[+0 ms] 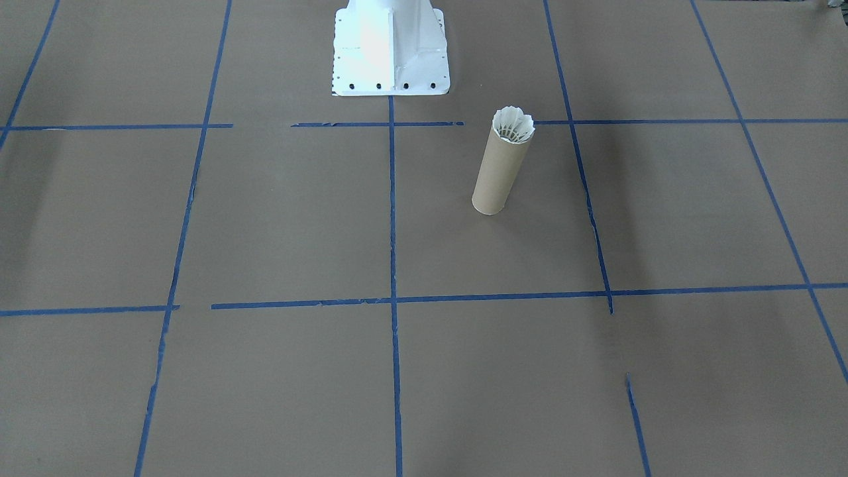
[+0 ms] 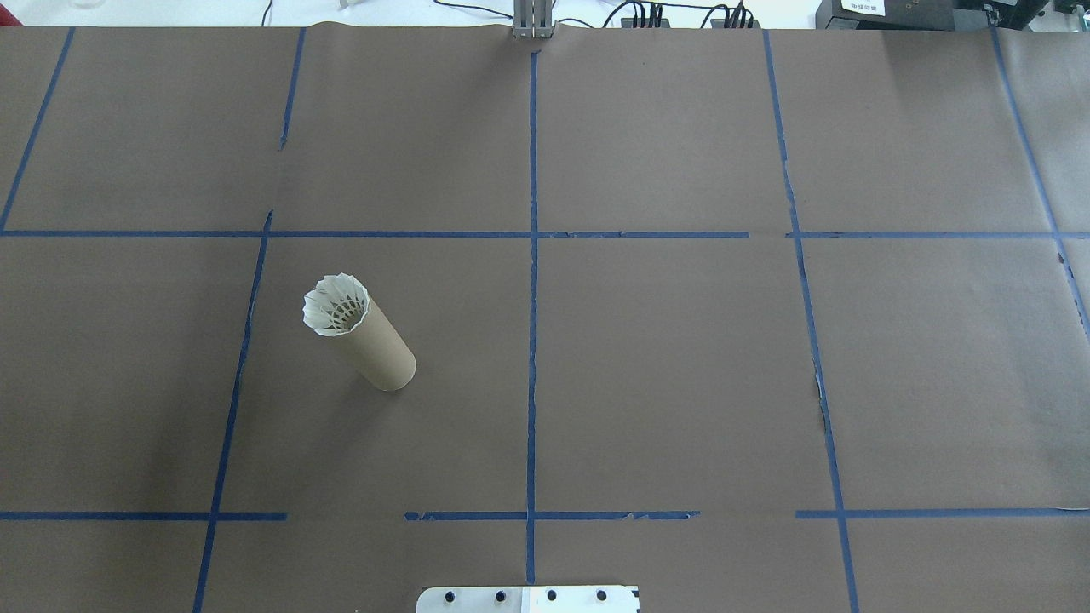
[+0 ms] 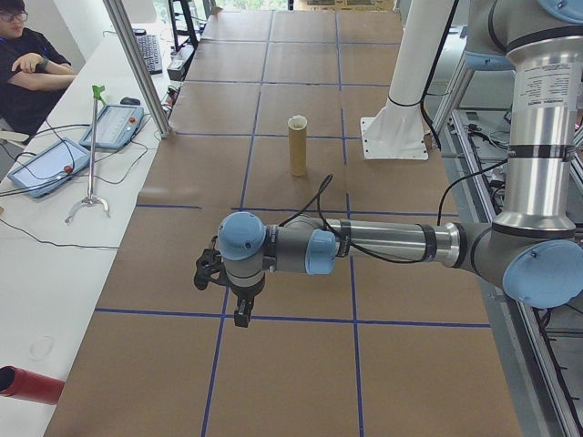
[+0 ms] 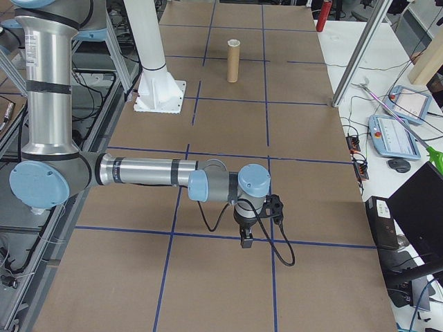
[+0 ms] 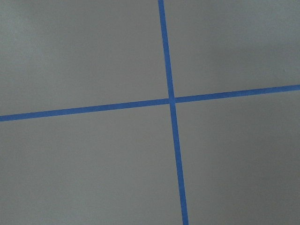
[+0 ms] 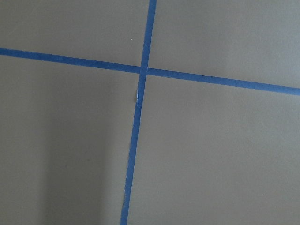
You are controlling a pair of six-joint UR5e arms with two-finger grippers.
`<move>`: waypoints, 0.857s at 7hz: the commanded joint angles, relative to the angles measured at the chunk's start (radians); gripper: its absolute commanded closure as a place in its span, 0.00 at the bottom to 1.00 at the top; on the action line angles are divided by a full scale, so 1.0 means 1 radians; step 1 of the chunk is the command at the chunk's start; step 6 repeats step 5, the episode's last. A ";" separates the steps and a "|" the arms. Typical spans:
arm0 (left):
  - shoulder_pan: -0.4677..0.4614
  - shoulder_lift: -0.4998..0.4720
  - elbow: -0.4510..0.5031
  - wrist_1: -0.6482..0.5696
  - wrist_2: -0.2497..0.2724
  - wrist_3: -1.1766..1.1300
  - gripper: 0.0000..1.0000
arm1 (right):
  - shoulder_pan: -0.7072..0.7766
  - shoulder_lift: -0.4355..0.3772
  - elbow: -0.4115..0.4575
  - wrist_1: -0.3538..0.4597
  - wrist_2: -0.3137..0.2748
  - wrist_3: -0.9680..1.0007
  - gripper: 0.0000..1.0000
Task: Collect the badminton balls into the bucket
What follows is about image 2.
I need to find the white feather shuttlecock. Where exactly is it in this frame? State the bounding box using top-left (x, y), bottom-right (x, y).
top-left (302, 272), bottom-right (373, 338)

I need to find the brown cardboard shuttlecock tube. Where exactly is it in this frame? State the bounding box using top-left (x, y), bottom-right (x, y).
top-left (303, 281), bottom-right (417, 392)

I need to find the dark equipment box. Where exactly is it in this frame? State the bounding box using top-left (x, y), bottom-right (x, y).
top-left (815, 0), bottom-right (967, 32)

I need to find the aluminium profile post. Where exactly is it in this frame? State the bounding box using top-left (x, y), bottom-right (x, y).
top-left (511, 0), bottom-right (556, 41)

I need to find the white square base plate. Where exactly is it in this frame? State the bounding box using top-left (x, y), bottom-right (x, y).
top-left (416, 584), bottom-right (641, 613)

